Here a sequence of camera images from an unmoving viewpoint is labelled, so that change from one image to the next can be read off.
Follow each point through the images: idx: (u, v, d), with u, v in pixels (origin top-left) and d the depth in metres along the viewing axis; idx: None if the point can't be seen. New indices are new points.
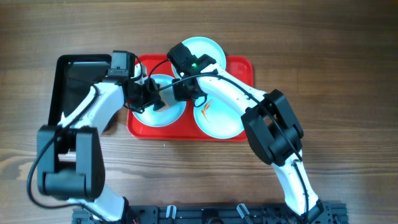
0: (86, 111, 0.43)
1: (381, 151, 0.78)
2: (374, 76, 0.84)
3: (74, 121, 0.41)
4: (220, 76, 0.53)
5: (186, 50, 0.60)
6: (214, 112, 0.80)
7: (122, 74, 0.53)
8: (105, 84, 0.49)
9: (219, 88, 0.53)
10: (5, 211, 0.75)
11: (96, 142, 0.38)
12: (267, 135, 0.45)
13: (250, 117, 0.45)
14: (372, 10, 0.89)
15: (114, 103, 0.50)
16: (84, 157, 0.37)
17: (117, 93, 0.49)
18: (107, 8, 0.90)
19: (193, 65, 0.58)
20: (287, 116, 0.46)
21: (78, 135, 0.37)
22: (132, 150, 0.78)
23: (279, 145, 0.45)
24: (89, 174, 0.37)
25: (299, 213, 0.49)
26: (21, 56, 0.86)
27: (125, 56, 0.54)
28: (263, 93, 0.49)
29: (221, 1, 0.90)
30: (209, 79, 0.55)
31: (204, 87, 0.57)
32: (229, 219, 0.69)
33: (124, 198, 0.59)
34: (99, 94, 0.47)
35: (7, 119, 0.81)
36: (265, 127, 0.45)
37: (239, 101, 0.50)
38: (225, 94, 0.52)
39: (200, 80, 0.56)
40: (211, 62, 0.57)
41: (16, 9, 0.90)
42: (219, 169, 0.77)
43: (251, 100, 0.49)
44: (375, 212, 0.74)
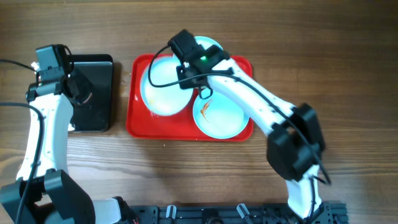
0: (40, 150, 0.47)
1: (381, 151, 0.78)
2: (374, 76, 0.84)
3: (35, 168, 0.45)
4: (237, 78, 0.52)
5: (189, 38, 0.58)
6: (214, 112, 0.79)
7: (56, 73, 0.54)
8: (45, 101, 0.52)
9: (236, 90, 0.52)
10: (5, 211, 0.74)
11: (68, 184, 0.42)
12: (293, 154, 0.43)
13: (278, 134, 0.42)
14: (372, 10, 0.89)
15: (64, 114, 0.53)
16: (64, 201, 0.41)
17: (61, 106, 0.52)
18: (108, 8, 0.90)
19: (203, 58, 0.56)
20: (316, 132, 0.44)
21: (45, 185, 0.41)
22: (132, 150, 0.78)
23: (303, 163, 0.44)
24: (76, 214, 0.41)
25: (301, 216, 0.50)
26: (21, 56, 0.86)
27: (51, 50, 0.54)
28: (291, 106, 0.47)
29: (221, 1, 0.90)
30: (224, 80, 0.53)
31: (217, 86, 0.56)
32: (228, 219, 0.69)
33: (117, 198, 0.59)
34: (44, 119, 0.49)
35: (7, 119, 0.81)
36: (292, 145, 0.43)
37: (262, 112, 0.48)
38: (242, 98, 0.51)
39: (213, 78, 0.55)
40: (224, 58, 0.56)
41: (16, 9, 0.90)
42: (219, 169, 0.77)
43: (277, 113, 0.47)
44: (375, 213, 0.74)
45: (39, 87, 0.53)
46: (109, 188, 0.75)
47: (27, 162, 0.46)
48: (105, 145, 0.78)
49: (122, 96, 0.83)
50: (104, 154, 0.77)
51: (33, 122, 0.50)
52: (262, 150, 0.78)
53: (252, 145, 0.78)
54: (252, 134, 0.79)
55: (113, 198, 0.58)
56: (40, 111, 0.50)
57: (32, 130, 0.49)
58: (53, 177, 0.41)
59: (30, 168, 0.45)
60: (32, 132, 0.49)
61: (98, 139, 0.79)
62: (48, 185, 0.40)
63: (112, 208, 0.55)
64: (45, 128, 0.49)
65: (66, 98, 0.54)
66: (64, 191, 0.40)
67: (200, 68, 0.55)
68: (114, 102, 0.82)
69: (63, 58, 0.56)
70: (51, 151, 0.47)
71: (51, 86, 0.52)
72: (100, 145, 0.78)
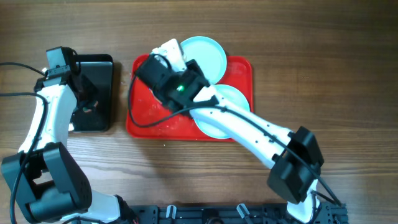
0: (42, 127, 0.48)
1: (381, 151, 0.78)
2: (374, 76, 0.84)
3: (35, 142, 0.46)
4: (224, 108, 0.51)
5: (158, 66, 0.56)
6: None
7: (63, 70, 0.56)
8: (51, 88, 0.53)
9: (226, 122, 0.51)
10: (4, 211, 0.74)
11: (65, 157, 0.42)
12: (298, 182, 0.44)
13: (283, 169, 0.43)
14: (372, 10, 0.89)
15: (69, 102, 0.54)
16: (61, 175, 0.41)
17: (66, 94, 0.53)
18: (108, 8, 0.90)
19: (179, 88, 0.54)
20: (314, 153, 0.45)
21: (45, 156, 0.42)
22: (132, 150, 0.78)
23: (306, 186, 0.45)
24: (72, 188, 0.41)
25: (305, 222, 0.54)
26: (21, 56, 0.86)
27: (61, 51, 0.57)
28: (288, 132, 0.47)
29: (221, 1, 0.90)
30: (210, 112, 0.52)
31: (201, 117, 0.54)
32: (229, 219, 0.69)
33: (117, 196, 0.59)
34: (48, 103, 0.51)
35: (7, 119, 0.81)
36: (296, 175, 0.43)
37: (259, 144, 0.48)
38: (234, 130, 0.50)
39: (198, 112, 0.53)
40: (201, 85, 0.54)
41: (16, 9, 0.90)
42: (220, 169, 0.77)
43: (275, 142, 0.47)
44: (374, 213, 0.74)
45: (46, 81, 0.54)
46: (109, 187, 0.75)
47: (28, 138, 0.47)
48: (105, 145, 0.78)
49: (122, 96, 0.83)
50: (104, 154, 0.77)
51: (38, 106, 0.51)
52: None
53: None
54: None
55: (113, 195, 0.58)
56: (45, 98, 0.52)
57: (35, 112, 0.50)
58: (51, 150, 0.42)
59: (31, 142, 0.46)
60: (36, 114, 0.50)
61: (98, 139, 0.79)
62: (48, 156, 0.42)
63: (112, 205, 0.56)
64: (48, 110, 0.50)
65: (69, 89, 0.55)
66: (62, 162, 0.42)
67: (178, 100, 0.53)
68: (114, 102, 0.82)
69: (70, 58, 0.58)
70: (53, 129, 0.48)
71: (56, 80, 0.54)
72: (100, 145, 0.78)
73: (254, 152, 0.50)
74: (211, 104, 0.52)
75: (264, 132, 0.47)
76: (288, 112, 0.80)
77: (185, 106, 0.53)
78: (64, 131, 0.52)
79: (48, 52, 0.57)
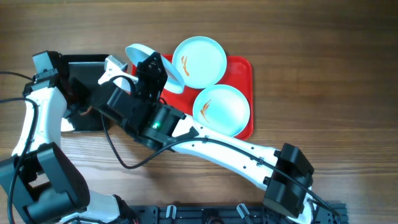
0: (34, 129, 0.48)
1: (381, 151, 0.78)
2: (374, 76, 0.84)
3: (28, 144, 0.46)
4: (206, 138, 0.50)
5: (126, 98, 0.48)
6: (213, 114, 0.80)
7: (50, 74, 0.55)
8: (40, 91, 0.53)
9: (211, 151, 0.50)
10: (4, 211, 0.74)
11: (60, 157, 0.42)
12: (294, 200, 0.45)
13: (276, 193, 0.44)
14: (372, 10, 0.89)
15: (60, 104, 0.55)
16: (56, 175, 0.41)
17: (56, 97, 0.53)
18: (108, 8, 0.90)
19: (155, 125, 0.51)
20: (303, 167, 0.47)
21: (38, 156, 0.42)
22: (132, 150, 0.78)
23: (302, 200, 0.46)
24: (69, 187, 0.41)
25: None
26: (21, 56, 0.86)
27: (47, 56, 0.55)
28: (273, 151, 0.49)
29: (221, 1, 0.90)
30: (191, 144, 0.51)
31: (181, 151, 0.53)
32: (228, 219, 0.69)
33: (115, 196, 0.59)
34: (38, 106, 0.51)
35: (7, 119, 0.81)
36: (291, 194, 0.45)
37: (247, 169, 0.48)
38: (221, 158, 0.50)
39: (178, 146, 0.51)
40: (177, 118, 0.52)
41: (16, 9, 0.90)
42: (219, 169, 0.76)
43: (263, 165, 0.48)
44: (374, 213, 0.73)
45: (35, 84, 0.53)
46: (109, 187, 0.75)
47: (20, 142, 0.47)
48: (105, 145, 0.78)
49: None
50: (104, 154, 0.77)
51: (28, 109, 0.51)
52: None
53: None
54: (253, 133, 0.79)
55: (112, 195, 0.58)
56: (35, 101, 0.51)
57: (25, 117, 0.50)
58: (45, 150, 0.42)
59: (23, 145, 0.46)
60: (27, 119, 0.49)
61: (98, 139, 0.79)
62: (41, 157, 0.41)
63: (112, 204, 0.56)
64: (39, 112, 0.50)
65: (59, 91, 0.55)
66: (58, 162, 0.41)
67: (157, 138, 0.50)
68: None
69: (56, 62, 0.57)
70: (45, 130, 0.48)
71: (45, 83, 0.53)
72: (100, 145, 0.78)
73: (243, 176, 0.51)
74: (188, 136, 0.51)
75: (251, 157, 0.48)
76: (288, 112, 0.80)
77: (165, 144, 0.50)
78: (56, 133, 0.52)
79: (35, 56, 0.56)
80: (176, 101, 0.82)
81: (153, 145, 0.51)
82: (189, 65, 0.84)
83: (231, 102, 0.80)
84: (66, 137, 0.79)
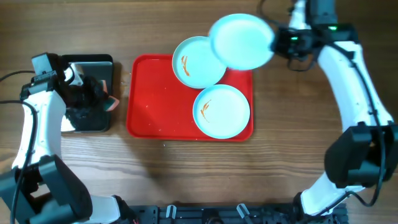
0: (34, 139, 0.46)
1: None
2: (375, 75, 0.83)
3: (29, 157, 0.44)
4: (353, 63, 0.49)
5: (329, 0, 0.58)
6: (214, 113, 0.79)
7: (49, 75, 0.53)
8: (38, 96, 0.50)
9: (346, 73, 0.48)
10: (4, 211, 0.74)
11: (61, 171, 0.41)
12: (357, 158, 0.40)
13: (359, 132, 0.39)
14: (372, 9, 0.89)
15: (58, 107, 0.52)
16: (59, 189, 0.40)
17: (55, 101, 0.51)
18: (108, 7, 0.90)
19: (331, 28, 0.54)
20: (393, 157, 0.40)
21: (40, 170, 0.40)
22: (132, 150, 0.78)
23: (359, 173, 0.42)
24: (72, 201, 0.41)
25: (306, 212, 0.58)
26: (22, 56, 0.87)
27: (46, 58, 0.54)
28: (388, 119, 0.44)
29: (221, 1, 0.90)
30: (339, 59, 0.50)
31: (329, 63, 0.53)
32: (228, 219, 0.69)
33: (115, 196, 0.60)
34: (37, 111, 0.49)
35: (7, 119, 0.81)
36: (360, 155, 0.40)
37: (358, 106, 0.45)
38: (349, 83, 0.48)
39: (328, 51, 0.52)
40: (352, 42, 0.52)
41: (16, 9, 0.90)
42: (219, 169, 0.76)
43: (372, 117, 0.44)
44: (374, 212, 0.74)
45: (32, 87, 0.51)
46: (109, 188, 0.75)
47: (21, 153, 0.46)
48: (104, 146, 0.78)
49: (122, 96, 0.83)
50: (104, 154, 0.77)
51: (27, 115, 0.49)
52: (263, 150, 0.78)
53: (252, 145, 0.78)
54: (253, 133, 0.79)
55: (112, 196, 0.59)
56: (33, 106, 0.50)
57: (25, 124, 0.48)
58: (47, 164, 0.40)
59: (24, 157, 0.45)
60: (26, 126, 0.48)
61: (98, 139, 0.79)
62: (43, 170, 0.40)
63: (112, 205, 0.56)
64: (38, 119, 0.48)
65: (58, 94, 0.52)
66: (60, 177, 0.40)
67: (321, 30, 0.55)
68: None
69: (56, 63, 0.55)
70: (46, 140, 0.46)
71: (43, 86, 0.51)
72: (100, 145, 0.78)
73: (342, 110, 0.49)
74: (347, 58, 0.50)
75: (370, 103, 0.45)
76: (288, 112, 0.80)
77: (324, 42, 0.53)
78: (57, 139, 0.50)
79: (34, 58, 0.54)
80: (175, 101, 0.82)
81: (310, 37, 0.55)
82: (189, 63, 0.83)
83: (232, 102, 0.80)
84: (66, 137, 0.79)
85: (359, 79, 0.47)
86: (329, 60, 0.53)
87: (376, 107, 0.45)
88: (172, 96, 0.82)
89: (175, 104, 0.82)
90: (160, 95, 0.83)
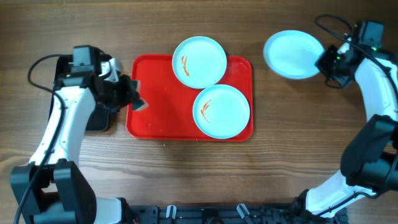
0: (56, 138, 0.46)
1: None
2: None
3: (48, 156, 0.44)
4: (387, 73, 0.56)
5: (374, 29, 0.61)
6: (214, 113, 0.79)
7: (86, 70, 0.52)
8: (71, 89, 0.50)
9: (380, 82, 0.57)
10: (4, 211, 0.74)
11: (74, 178, 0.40)
12: (376, 149, 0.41)
13: (384, 120, 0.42)
14: (372, 10, 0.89)
15: (87, 107, 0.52)
16: (68, 196, 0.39)
17: (86, 99, 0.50)
18: (108, 8, 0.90)
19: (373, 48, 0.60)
20: None
21: (55, 173, 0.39)
22: (132, 150, 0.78)
23: (374, 170, 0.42)
24: (78, 210, 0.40)
25: (308, 208, 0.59)
26: (22, 56, 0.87)
27: (87, 51, 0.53)
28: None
29: (221, 1, 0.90)
30: (375, 69, 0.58)
31: (365, 70, 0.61)
32: (228, 219, 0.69)
33: (120, 199, 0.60)
34: (66, 107, 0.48)
35: (7, 119, 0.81)
36: (380, 146, 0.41)
37: (385, 105, 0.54)
38: (383, 91, 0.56)
39: (367, 62, 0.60)
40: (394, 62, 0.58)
41: (16, 9, 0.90)
42: (220, 169, 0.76)
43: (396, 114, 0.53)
44: (374, 213, 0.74)
45: (67, 79, 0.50)
46: (109, 188, 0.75)
47: (41, 147, 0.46)
48: (105, 145, 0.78)
49: None
50: (104, 154, 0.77)
51: (55, 108, 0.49)
52: (263, 150, 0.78)
53: (252, 145, 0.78)
54: (253, 133, 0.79)
55: (117, 198, 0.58)
56: (64, 101, 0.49)
57: (52, 117, 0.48)
58: (63, 169, 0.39)
59: (43, 155, 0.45)
60: (52, 119, 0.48)
61: (98, 139, 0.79)
62: (57, 174, 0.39)
63: (114, 208, 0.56)
64: (64, 117, 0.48)
65: (90, 92, 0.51)
66: (71, 185, 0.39)
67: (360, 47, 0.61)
68: None
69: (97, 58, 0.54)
70: (67, 142, 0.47)
71: (78, 80, 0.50)
72: (100, 145, 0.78)
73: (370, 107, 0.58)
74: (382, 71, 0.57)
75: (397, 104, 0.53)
76: (288, 112, 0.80)
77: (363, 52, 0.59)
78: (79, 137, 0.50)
79: (76, 48, 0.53)
80: (175, 100, 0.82)
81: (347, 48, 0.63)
82: (189, 62, 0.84)
83: (235, 104, 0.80)
84: None
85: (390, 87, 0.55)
86: (366, 72, 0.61)
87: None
88: (172, 96, 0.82)
89: (175, 104, 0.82)
90: (159, 95, 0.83)
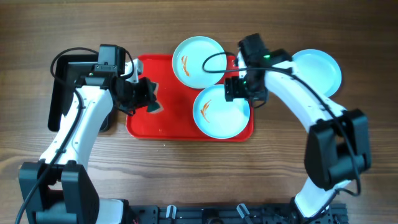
0: (69, 138, 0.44)
1: (381, 151, 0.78)
2: (375, 76, 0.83)
3: (58, 155, 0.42)
4: (294, 76, 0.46)
5: (255, 41, 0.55)
6: (214, 113, 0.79)
7: (110, 70, 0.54)
8: (91, 89, 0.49)
9: (290, 88, 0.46)
10: (4, 211, 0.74)
11: (82, 183, 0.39)
12: (332, 154, 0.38)
13: (321, 129, 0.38)
14: (372, 10, 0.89)
15: (102, 110, 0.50)
16: (72, 199, 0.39)
17: (104, 101, 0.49)
18: (107, 8, 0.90)
19: (265, 56, 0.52)
20: (363, 141, 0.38)
21: (63, 175, 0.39)
22: (132, 150, 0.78)
23: (341, 172, 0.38)
24: (81, 213, 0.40)
25: (305, 216, 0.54)
26: (22, 56, 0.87)
27: (114, 50, 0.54)
28: (342, 109, 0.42)
29: (221, 2, 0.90)
30: (281, 76, 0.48)
31: (273, 87, 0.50)
32: (228, 219, 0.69)
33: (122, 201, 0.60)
34: (83, 107, 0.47)
35: (7, 119, 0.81)
36: (327, 150, 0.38)
37: (310, 108, 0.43)
38: (295, 94, 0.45)
39: (270, 74, 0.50)
40: (288, 59, 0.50)
41: (16, 9, 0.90)
42: (219, 169, 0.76)
43: (326, 111, 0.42)
44: (375, 213, 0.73)
45: (89, 77, 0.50)
46: (109, 188, 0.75)
47: (53, 146, 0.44)
48: (105, 145, 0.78)
49: None
50: (104, 154, 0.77)
51: (73, 106, 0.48)
52: (263, 150, 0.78)
53: (252, 145, 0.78)
54: (253, 133, 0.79)
55: (120, 200, 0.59)
56: (83, 100, 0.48)
57: (68, 115, 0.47)
58: (71, 172, 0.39)
59: (54, 154, 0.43)
60: (68, 117, 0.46)
61: (98, 139, 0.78)
62: (65, 176, 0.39)
63: (115, 210, 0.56)
64: (81, 117, 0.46)
65: (110, 94, 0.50)
66: (78, 188, 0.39)
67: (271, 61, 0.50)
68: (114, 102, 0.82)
69: (121, 60, 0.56)
70: (79, 143, 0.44)
71: (100, 80, 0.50)
72: (100, 145, 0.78)
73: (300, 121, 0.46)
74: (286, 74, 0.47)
75: (318, 99, 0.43)
76: (288, 112, 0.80)
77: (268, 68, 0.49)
78: (91, 140, 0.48)
79: (101, 48, 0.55)
80: (175, 101, 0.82)
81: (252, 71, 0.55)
82: (189, 63, 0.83)
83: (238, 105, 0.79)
84: None
85: (303, 88, 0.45)
86: (273, 81, 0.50)
87: (327, 103, 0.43)
88: (173, 96, 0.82)
89: (175, 105, 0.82)
90: (160, 95, 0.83)
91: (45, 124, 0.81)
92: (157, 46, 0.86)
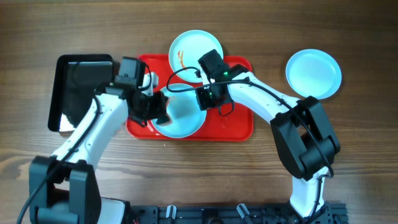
0: (84, 138, 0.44)
1: (381, 151, 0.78)
2: (374, 76, 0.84)
3: (70, 154, 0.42)
4: (251, 83, 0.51)
5: (214, 57, 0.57)
6: (172, 110, 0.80)
7: (129, 82, 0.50)
8: (111, 96, 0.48)
9: (250, 94, 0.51)
10: (4, 211, 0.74)
11: (89, 184, 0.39)
12: (298, 142, 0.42)
13: (282, 122, 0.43)
14: (372, 9, 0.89)
15: (119, 118, 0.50)
16: (77, 198, 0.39)
17: (121, 109, 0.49)
18: (108, 7, 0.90)
19: (224, 73, 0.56)
20: (323, 126, 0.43)
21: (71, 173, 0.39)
22: (132, 150, 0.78)
23: (313, 158, 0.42)
24: (83, 214, 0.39)
25: (303, 215, 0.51)
26: (22, 56, 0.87)
27: (137, 64, 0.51)
28: (296, 99, 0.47)
29: (221, 1, 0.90)
30: (240, 86, 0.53)
31: (238, 98, 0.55)
32: (228, 219, 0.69)
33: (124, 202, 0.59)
34: (101, 112, 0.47)
35: (7, 119, 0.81)
36: (292, 140, 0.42)
37: (269, 106, 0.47)
38: (255, 99, 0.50)
39: (231, 87, 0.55)
40: (244, 70, 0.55)
41: (16, 9, 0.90)
42: (219, 169, 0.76)
43: (283, 106, 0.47)
44: (374, 213, 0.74)
45: (109, 87, 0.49)
46: (109, 188, 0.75)
47: (66, 144, 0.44)
48: None
49: None
50: (104, 153, 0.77)
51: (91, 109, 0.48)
52: (263, 150, 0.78)
53: (252, 145, 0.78)
54: (253, 133, 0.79)
55: (121, 201, 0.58)
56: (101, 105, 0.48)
57: (84, 117, 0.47)
58: (81, 172, 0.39)
59: (66, 151, 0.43)
60: (84, 119, 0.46)
61: None
62: (74, 175, 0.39)
63: (115, 213, 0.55)
64: (97, 120, 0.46)
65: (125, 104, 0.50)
66: (84, 188, 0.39)
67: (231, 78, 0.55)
68: None
69: (142, 73, 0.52)
70: (92, 145, 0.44)
71: (117, 91, 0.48)
72: None
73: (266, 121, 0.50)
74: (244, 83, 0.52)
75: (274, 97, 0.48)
76: None
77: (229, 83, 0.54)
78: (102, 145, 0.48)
79: (125, 59, 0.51)
80: None
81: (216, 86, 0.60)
82: (186, 61, 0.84)
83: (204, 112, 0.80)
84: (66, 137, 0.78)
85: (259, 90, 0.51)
86: (235, 93, 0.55)
87: (282, 98, 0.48)
88: None
89: None
90: None
91: (45, 123, 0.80)
92: (158, 45, 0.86)
